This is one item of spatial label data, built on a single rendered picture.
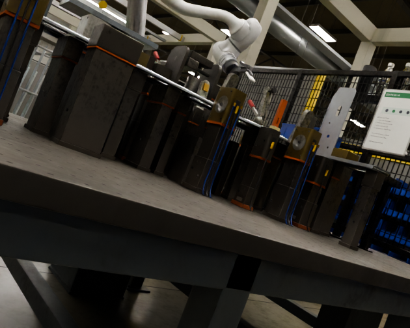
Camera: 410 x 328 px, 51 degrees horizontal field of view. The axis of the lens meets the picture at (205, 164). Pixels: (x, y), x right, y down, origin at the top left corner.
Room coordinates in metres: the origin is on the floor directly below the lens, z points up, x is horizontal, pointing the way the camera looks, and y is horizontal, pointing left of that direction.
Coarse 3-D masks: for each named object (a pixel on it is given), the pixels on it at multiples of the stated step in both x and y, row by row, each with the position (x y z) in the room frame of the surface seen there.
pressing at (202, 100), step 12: (0, 0) 1.14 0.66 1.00; (60, 24) 1.16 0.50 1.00; (60, 36) 1.33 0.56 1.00; (84, 36) 1.20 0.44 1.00; (84, 48) 1.37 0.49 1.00; (144, 72) 1.38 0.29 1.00; (168, 84) 1.43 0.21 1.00; (192, 96) 1.49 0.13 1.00; (240, 120) 1.62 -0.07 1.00; (288, 144) 1.80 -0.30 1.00
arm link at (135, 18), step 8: (128, 0) 2.16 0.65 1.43; (136, 0) 2.14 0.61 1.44; (144, 0) 2.16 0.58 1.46; (128, 8) 2.17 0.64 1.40; (136, 8) 2.16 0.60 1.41; (144, 8) 2.18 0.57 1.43; (128, 16) 2.18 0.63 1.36; (136, 16) 2.17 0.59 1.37; (144, 16) 2.20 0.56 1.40; (128, 24) 2.19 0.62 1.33; (136, 24) 2.18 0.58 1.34; (144, 24) 2.22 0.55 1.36; (136, 32) 2.20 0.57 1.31; (144, 32) 2.24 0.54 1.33
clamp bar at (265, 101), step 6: (264, 90) 1.89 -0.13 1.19; (270, 90) 1.88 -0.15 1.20; (276, 90) 1.87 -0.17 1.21; (264, 96) 1.87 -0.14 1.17; (270, 96) 1.89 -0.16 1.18; (264, 102) 1.87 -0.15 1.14; (264, 108) 1.88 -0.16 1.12; (258, 114) 1.87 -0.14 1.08; (264, 114) 1.88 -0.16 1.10; (264, 120) 1.87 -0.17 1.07
